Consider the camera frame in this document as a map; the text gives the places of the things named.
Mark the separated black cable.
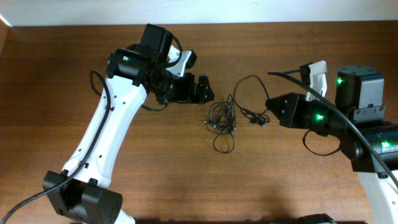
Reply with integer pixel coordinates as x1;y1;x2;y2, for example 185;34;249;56
232;74;271;129

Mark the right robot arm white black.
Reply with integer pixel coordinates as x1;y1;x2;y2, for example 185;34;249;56
266;64;397;223

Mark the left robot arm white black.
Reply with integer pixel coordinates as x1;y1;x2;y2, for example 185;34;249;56
43;24;214;223

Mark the left camera black cable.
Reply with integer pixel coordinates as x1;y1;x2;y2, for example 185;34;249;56
0;70;113;224

